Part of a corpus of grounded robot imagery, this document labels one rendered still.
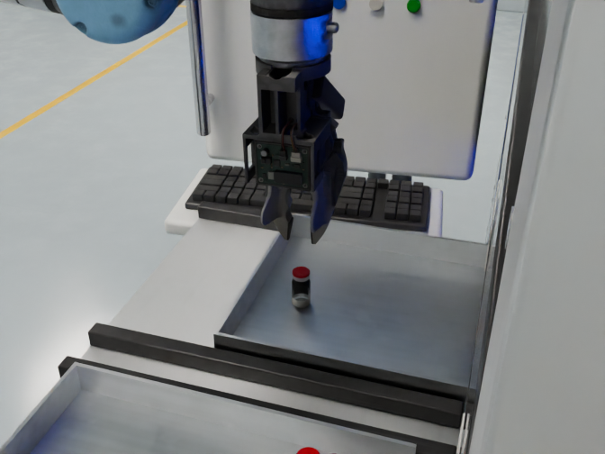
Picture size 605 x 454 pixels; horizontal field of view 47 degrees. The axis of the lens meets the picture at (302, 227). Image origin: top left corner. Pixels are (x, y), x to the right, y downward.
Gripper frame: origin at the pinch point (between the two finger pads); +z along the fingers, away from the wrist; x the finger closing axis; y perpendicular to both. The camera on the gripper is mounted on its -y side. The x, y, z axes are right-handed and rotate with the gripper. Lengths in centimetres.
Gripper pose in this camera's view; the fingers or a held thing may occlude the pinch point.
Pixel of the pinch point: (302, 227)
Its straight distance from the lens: 77.1
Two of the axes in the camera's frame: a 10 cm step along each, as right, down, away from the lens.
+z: 0.1, 8.5, 5.2
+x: 9.5, 1.4, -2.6
